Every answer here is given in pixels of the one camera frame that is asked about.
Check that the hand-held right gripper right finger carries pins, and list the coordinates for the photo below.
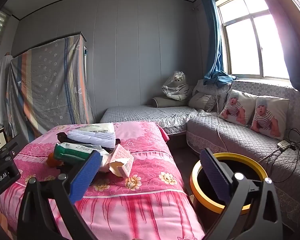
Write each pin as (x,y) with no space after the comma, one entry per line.
(213,175)

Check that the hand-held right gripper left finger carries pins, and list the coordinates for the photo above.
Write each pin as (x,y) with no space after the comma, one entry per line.
(85,177)

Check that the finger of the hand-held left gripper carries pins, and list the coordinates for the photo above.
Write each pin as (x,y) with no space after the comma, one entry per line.
(5,155)

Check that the green and white packet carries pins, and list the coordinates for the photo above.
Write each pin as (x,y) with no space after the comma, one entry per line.
(70,152)

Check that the black bin with yellow rim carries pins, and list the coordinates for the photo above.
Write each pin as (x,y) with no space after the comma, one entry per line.
(240,156)

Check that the orange fruit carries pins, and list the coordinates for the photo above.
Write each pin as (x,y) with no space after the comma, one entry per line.
(52,161)

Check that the white quilted pack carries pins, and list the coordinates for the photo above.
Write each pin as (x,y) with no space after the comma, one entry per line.
(95,138)

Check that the pink carton box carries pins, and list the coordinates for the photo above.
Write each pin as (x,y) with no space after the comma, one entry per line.
(122,156)

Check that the white tissue pack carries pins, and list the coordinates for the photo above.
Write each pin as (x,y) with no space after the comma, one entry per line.
(100,128)

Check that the grey quilted sofa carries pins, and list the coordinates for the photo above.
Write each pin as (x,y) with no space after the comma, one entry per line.
(240,140)

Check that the pink floral blanket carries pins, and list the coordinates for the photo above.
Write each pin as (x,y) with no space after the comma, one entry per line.
(145,205)

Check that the white hanging cloth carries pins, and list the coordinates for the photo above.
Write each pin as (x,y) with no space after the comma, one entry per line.
(2,85)

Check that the baby print pillow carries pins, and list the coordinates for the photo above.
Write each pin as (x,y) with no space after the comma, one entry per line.
(267,117)
(236,107)

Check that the grey cushion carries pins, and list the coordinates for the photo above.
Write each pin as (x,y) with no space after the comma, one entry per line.
(202,101)

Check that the striped grey bed sheet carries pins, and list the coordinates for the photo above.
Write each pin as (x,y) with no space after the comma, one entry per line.
(47,80)

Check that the grey bolster pillow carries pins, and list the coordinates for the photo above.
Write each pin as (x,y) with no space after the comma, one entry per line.
(165,102)

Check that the grey quilted daybed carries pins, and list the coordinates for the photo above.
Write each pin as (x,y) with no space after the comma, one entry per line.
(145,112)

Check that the tiger plush in plastic bag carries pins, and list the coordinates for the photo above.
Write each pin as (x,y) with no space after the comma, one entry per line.
(177,85)

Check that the window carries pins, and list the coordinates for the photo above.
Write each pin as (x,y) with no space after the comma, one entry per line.
(242,50)

